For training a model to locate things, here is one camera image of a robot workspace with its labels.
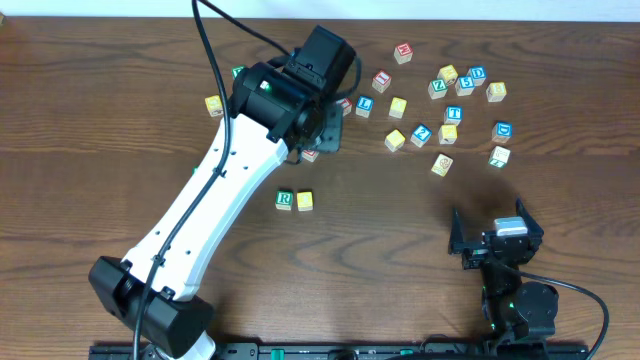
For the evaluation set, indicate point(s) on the yellow block top right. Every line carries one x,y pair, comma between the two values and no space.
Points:
448,74

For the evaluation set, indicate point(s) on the yellow K block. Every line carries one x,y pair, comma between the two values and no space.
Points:
447,134

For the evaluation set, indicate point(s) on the green 7 block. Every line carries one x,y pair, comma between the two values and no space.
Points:
499,157

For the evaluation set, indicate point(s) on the red I block upper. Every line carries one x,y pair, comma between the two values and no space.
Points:
381,81

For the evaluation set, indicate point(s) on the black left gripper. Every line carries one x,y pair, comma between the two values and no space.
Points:
333,129

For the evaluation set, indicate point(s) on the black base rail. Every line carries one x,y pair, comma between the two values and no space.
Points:
440,350

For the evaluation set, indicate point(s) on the blue 2 block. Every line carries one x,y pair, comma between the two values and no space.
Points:
421,135

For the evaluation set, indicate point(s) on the blue d block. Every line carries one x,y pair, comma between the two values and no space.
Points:
478,75
502,132

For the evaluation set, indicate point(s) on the yellow S block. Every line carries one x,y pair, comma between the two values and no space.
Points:
394,140

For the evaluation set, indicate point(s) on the red M block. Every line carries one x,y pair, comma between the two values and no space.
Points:
403,53

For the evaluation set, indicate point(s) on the yellow block plain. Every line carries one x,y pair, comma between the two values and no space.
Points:
214,106

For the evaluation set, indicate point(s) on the yellow snail block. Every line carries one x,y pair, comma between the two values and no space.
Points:
442,165

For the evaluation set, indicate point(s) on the green Z block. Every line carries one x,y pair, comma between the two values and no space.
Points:
437,89

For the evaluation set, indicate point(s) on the red I block lower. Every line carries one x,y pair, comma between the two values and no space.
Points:
346,106

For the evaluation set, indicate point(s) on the yellow 8 block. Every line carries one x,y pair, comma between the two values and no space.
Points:
496,92

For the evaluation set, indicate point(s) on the yellow O block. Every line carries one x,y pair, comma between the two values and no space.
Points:
397,107

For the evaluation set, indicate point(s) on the red U block centre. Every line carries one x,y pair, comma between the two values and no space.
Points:
310,155

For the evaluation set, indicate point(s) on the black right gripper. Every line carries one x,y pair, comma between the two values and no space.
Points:
486,245

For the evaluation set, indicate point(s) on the yellow O block placed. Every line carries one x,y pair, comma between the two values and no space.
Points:
305,201

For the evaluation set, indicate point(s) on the blue D block upper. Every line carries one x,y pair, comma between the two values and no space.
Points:
478,75

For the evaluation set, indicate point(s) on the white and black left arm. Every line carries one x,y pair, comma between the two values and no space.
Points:
273,110

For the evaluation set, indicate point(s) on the blue L block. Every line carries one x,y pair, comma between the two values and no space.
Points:
364,106

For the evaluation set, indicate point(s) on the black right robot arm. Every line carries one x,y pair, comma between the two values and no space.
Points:
519,312

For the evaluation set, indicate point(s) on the blue D block lower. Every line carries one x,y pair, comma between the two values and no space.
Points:
502,132

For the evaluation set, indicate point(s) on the green F block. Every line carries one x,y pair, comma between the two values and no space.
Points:
237,70

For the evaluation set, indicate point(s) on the green R block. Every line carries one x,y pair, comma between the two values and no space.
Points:
284,200

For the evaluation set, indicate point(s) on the blue 5 block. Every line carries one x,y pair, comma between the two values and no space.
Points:
464,86

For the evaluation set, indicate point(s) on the blue T block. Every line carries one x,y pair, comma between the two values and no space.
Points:
453,115

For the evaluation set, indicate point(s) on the red i block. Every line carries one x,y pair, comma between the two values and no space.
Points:
381,81
346,106

